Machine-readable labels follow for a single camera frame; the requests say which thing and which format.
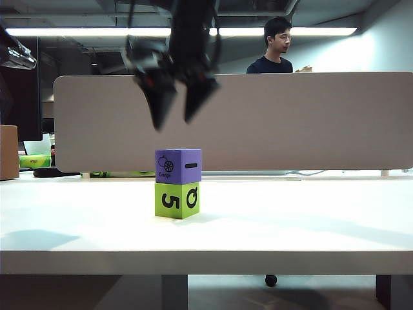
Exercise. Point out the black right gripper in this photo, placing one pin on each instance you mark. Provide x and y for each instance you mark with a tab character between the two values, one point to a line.
151	56

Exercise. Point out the purple orange letter block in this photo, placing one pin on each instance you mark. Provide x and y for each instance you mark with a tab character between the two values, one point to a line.
180	166

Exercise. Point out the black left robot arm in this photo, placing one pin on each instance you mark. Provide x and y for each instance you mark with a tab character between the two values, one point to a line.
16	53

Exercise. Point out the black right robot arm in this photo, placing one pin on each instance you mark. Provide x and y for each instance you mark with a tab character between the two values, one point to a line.
190	22

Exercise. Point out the green number letter block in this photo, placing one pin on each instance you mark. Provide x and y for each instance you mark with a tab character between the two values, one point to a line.
171	203

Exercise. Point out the green printed package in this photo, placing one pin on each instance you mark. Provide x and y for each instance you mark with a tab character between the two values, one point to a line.
122	174

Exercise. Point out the beige desk divider panel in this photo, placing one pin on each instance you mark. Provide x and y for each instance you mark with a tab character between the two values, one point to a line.
274	122

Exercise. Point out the person in dark shirt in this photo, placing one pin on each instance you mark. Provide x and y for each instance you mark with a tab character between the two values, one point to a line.
274	63

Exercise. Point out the long ceiling light strip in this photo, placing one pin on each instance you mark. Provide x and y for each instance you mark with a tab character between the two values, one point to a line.
80	31

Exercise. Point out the tan paper bag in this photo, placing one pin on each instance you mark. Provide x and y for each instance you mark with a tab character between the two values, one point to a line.
304	69

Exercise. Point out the dark soda bottle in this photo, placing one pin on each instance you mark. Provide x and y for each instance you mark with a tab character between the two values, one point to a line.
53	156

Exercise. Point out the black monitor base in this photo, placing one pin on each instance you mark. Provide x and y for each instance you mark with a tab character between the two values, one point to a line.
53	173

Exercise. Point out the white tissue paper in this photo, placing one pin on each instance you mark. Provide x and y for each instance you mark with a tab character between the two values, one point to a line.
38	146

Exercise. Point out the black computer monitor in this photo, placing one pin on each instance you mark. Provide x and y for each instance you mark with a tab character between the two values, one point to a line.
26	103

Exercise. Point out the green tissue box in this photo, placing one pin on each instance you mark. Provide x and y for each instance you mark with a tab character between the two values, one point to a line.
35	161

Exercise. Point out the brown cardboard box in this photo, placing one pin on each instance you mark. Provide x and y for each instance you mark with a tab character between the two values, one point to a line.
8	151

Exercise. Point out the grey table leg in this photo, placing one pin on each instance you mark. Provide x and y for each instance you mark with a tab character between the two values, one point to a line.
174	292

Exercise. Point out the black caster wheel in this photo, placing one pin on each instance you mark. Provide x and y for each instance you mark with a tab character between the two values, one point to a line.
271	280

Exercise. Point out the dark table leg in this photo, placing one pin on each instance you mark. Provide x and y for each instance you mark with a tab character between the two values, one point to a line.
383	292

